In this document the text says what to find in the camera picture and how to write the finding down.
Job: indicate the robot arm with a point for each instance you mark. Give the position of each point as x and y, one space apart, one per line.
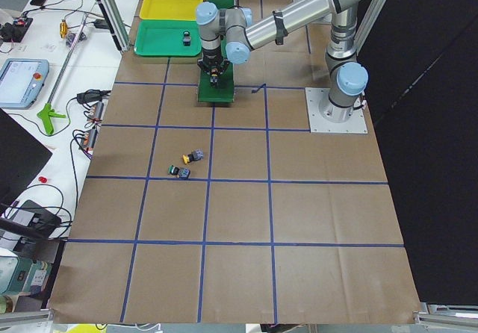
228 36

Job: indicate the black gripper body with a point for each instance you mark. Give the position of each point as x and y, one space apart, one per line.
212 60

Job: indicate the green push button switch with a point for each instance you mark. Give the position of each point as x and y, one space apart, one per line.
186 40

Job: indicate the yellow plastic tray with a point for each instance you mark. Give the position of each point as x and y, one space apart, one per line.
183 10

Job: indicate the green grabber tool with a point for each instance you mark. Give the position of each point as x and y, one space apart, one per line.
47 113

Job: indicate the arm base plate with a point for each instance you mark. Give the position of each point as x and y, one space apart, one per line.
326 118

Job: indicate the black monitor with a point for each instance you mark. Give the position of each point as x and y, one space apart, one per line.
22 158

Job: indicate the teach pendant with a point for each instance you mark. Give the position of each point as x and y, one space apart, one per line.
22 80

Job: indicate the yellow push button switch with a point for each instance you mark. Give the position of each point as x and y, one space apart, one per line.
214 77

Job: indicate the aluminium frame post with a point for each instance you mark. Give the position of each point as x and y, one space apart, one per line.
115 24

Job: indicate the green plastic tray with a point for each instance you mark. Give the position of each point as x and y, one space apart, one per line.
163 38

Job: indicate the green conveyor belt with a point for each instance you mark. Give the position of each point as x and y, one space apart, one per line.
225 90

